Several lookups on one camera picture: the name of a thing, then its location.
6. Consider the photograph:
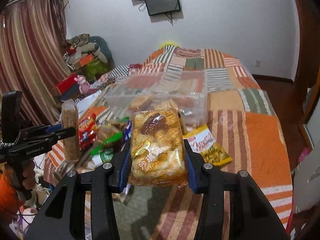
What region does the striped curtain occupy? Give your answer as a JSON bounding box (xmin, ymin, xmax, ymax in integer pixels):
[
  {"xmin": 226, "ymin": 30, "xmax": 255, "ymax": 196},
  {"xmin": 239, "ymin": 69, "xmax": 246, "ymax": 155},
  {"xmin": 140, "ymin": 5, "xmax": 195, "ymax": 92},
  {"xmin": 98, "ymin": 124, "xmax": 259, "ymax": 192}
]
[{"xmin": 0, "ymin": 0, "xmax": 72, "ymax": 128}]

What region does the clear plastic container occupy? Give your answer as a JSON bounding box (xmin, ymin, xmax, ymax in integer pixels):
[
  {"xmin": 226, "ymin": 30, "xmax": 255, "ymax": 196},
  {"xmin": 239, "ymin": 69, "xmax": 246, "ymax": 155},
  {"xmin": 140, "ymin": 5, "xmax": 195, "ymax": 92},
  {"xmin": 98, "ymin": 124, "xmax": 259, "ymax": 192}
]
[{"xmin": 104, "ymin": 70, "xmax": 209, "ymax": 127}]

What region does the white plastic stool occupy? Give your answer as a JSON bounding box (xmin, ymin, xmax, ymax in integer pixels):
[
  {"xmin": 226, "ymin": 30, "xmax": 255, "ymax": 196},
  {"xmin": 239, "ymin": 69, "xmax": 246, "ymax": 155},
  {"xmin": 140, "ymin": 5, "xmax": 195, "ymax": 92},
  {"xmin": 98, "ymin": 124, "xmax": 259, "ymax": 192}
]
[{"xmin": 291, "ymin": 140, "xmax": 320, "ymax": 213}]

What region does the dark box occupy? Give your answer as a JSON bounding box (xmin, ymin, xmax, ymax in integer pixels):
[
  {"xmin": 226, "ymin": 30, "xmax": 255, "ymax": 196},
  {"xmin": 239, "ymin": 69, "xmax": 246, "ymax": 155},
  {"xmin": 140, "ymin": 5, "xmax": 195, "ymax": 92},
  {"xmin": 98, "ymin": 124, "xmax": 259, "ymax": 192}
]
[{"xmin": 56, "ymin": 87, "xmax": 83, "ymax": 103}]

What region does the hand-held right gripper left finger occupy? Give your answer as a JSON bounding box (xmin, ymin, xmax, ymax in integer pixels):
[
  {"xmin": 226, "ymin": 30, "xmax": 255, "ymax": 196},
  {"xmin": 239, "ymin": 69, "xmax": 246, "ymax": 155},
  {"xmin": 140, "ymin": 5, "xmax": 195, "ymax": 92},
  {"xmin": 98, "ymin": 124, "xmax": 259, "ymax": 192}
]
[{"xmin": 25, "ymin": 146, "xmax": 132, "ymax": 240}]

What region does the wooden chair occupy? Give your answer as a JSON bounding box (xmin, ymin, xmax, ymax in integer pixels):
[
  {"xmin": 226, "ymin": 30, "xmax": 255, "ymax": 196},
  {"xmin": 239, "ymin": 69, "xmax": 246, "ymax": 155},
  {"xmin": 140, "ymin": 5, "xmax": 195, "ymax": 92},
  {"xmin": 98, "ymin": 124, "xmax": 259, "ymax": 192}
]
[{"xmin": 299, "ymin": 75, "xmax": 320, "ymax": 153}]

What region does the orange box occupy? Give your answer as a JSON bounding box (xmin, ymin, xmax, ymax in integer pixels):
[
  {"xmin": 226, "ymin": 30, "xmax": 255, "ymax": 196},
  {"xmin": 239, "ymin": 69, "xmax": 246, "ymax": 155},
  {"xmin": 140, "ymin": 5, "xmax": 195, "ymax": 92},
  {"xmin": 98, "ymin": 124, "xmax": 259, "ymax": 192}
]
[{"xmin": 74, "ymin": 55, "xmax": 101, "ymax": 71}]

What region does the red snack packet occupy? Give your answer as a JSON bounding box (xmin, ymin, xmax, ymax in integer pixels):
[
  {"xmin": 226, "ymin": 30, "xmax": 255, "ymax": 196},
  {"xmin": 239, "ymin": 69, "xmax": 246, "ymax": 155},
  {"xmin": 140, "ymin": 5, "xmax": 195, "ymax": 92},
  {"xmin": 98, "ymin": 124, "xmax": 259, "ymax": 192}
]
[{"xmin": 78, "ymin": 114, "xmax": 100, "ymax": 151}]

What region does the white cloth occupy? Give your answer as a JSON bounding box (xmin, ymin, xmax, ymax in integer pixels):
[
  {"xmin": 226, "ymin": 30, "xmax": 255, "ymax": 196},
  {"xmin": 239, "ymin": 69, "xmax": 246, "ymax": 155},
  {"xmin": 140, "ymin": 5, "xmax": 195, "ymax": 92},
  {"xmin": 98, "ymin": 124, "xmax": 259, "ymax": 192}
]
[{"xmin": 74, "ymin": 91, "xmax": 101, "ymax": 111}]

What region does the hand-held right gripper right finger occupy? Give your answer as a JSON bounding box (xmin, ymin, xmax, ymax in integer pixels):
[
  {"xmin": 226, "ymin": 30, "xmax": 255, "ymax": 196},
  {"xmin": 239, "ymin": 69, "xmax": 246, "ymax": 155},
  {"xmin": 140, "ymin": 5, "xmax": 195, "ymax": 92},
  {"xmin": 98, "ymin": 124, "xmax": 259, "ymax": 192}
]
[{"xmin": 184, "ymin": 139, "xmax": 289, "ymax": 240}]

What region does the green white snack packet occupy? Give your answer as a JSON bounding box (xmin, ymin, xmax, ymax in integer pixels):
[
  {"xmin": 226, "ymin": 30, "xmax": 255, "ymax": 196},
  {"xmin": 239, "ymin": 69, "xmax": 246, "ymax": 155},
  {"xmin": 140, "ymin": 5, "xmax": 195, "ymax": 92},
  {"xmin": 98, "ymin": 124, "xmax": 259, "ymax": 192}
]
[{"xmin": 91, "ymin": 149, "xmax": 116, "ymax": 170}]

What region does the yellow snack packet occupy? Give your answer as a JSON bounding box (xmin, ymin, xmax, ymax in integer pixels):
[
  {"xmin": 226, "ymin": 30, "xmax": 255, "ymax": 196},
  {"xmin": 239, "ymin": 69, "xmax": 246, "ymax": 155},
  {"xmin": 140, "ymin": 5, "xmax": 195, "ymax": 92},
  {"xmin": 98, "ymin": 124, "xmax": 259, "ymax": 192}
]
[{"xmin": 186, "ymin": 125, "xmax": 233, "ymax": 167}]

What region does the orange clear pastry packet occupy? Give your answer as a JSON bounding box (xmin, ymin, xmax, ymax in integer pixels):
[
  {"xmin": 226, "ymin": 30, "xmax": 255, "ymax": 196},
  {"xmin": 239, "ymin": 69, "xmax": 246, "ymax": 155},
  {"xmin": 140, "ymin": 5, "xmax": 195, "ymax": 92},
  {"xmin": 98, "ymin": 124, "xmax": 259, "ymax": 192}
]
[{"xmin": 127, "ymin": 107, "xmax": 188, "ymax": 188}]

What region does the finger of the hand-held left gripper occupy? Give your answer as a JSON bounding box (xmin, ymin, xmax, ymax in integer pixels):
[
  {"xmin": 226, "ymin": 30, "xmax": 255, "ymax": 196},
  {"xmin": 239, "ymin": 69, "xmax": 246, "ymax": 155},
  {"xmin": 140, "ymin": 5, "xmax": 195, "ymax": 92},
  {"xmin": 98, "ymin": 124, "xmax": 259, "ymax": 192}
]
[
  {"xmin": 19, "ymin": 124, "xmax": 64, "ymax": 137},
  {"xmin": 27, "ymin": 127, "xmax": 76, "ymax": 151}
]

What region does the green box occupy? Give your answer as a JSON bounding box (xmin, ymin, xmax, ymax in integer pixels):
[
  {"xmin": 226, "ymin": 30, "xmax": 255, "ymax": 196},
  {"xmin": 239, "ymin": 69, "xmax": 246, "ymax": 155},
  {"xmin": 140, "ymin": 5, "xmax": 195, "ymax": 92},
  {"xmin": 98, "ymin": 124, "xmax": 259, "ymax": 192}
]
[{"xmin": 84, "ymin": 60, "xmax": 112, "ymax": 82}]

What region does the pile of clothes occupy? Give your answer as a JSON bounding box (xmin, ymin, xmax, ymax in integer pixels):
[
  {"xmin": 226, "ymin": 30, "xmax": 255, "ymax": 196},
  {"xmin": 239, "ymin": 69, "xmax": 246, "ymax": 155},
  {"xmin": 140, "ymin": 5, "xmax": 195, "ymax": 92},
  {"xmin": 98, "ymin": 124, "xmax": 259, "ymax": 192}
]
[{"xmin": 64, "ymin": 34, "xmax": 113, "ymax": 68}]

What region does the red box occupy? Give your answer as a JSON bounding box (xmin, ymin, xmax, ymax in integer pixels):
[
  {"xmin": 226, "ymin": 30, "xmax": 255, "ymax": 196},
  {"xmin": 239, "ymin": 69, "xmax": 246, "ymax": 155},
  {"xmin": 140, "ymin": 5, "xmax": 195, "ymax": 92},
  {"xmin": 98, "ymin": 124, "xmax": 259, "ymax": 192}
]
[{"xmin": 55, "ymin": 74, "xmax": 84, "ymax": 95}]

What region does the pink plush toy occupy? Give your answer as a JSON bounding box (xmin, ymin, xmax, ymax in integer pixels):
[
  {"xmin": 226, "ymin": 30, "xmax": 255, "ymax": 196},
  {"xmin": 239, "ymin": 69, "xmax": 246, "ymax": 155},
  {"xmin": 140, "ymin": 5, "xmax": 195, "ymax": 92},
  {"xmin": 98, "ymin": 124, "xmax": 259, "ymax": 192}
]
[{"xmin": 75, "ymin": 75, "xmax": 91, "ymax": 96}]

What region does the person's left hand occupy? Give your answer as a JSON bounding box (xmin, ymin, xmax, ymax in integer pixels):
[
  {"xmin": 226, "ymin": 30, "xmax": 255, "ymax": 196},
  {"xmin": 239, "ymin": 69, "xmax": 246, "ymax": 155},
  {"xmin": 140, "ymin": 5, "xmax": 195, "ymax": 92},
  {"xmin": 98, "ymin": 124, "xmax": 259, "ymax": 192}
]
[{"xmin": 21, "ymin": 160, "xmax": 35, "ymax": 192}]

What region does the clear green-striped snack packet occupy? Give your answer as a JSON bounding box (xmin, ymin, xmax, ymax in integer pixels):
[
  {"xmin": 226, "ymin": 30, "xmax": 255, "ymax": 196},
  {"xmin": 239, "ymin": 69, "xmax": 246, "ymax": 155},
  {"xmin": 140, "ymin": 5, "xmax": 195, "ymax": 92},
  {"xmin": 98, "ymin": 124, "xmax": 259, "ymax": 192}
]
[{"xmin": 90, "ymin": 122, "xmax": 125, "ymax": 156}]

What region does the clear biscuit tube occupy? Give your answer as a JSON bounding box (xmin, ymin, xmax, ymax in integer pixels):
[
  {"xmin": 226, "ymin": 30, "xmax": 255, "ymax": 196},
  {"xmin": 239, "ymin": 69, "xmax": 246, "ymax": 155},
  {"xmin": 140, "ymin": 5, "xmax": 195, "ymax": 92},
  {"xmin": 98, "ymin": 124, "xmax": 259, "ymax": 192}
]
[{"xmin": 61, "ymin": 99, "xmax": 81, "ymax": 162}]

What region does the small black monitor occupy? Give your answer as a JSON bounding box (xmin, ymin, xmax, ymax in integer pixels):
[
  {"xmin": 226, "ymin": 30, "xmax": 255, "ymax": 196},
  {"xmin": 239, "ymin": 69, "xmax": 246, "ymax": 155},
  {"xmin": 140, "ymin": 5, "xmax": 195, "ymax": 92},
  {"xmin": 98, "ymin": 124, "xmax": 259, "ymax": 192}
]
[{"xmin": 144, "ymin": 0, "xmax": 182, "ymax": 16}]

